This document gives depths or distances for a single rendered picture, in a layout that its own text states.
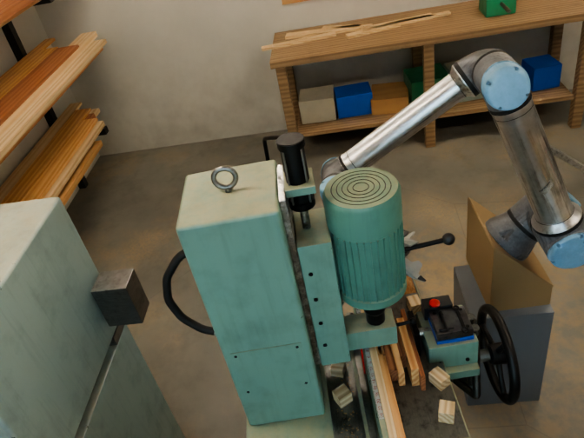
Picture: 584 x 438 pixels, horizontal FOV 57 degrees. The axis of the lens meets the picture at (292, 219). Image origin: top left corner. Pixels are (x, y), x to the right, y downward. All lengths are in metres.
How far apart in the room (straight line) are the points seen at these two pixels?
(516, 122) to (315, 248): 0.69
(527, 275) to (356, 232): 1.04
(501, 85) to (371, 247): 0.59
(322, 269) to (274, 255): 0.15
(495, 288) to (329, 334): 0.86
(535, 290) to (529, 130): 0.74
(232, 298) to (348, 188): 0.36
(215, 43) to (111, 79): 0.95
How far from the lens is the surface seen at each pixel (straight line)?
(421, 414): 1.48
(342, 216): 1.16
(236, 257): 1.16
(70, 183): 3.73
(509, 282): 2.10
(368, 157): 1.72
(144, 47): 4.69
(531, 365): 2.44
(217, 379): 2.82
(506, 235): 2.04
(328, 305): 1.33
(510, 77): 1.53
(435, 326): 1.52
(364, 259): 1.23
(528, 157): 1.67
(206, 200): 1.18
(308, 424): 1.61
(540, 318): 2.23
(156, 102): 4.85
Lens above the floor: 2.14
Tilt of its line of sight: 36 degrees down
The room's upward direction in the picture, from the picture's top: 12 degrees counter-clockwise
